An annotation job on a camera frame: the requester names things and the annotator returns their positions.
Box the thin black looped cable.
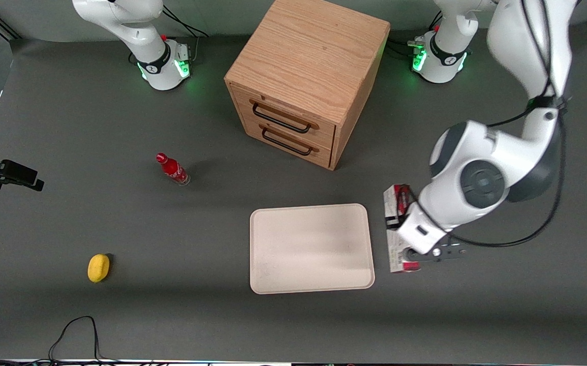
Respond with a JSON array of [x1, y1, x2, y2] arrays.
[[48, 316, 121, 364]]

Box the red cookie box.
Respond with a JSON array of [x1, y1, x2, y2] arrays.
[[383, 184, 422, 273]]

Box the black left arm base cables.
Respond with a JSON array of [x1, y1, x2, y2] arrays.
[[389, 13, 444, 57]]

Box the red cola bottle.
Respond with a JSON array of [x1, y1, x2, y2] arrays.
[[156, 152, 191, 187]]

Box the wooden drawer with short handle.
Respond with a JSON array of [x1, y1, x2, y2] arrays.
[[241, 116, 334, 170]]

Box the yellow lemon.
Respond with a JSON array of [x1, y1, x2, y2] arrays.
[[87, 254, 111, 283]]

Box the long black drawer handle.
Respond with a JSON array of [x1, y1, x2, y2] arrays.
[[251, 100, 320, 134]]

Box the black arm base cables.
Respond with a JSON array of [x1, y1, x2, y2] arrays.
[[389, 13, 444, 57], [163, 5, 209, 39]]

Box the wooden drawer cabinet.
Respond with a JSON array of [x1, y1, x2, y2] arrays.
[[224, 0, 391, 171]]

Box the black right arm base cables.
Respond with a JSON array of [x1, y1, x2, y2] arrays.
[[163, 5, 209, 39]]

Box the wooden drawer with long handle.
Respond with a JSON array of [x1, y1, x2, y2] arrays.
[[228, 82, 337, 149]]

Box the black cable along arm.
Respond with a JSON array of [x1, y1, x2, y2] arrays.
[[450, 0, 567, 249]]

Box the short black drawer handle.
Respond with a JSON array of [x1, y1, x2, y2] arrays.
[[261, 124, 320, 156]]

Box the aluminium frame rail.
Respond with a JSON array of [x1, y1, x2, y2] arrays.
[[0, 10, 21, 41]]

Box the white rectangular tray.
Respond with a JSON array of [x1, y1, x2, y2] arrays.
[[250, 203, 376, 295]]

